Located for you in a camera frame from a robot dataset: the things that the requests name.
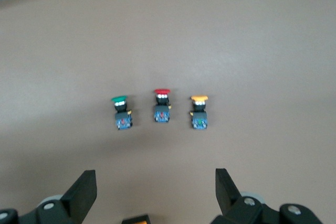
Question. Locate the orange button enclosure box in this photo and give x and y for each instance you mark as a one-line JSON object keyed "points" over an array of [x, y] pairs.
{"points": [[135, 220]]}

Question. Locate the yellow mushroom push button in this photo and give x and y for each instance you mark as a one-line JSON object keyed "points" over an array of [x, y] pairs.
{"points": [[199, 120]]}

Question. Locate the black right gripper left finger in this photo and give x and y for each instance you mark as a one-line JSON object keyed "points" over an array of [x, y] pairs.
{"points": [[81, 192]]}

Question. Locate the red mushroom push button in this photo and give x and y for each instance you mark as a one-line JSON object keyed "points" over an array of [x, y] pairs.
{"points": [[161, 112]]}

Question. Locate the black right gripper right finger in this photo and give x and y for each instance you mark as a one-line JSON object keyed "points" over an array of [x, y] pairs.
{"points": [[227, 192]]}

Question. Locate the green mushroom push button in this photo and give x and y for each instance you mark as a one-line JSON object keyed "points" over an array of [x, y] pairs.
{"points": [[123, 119]]}

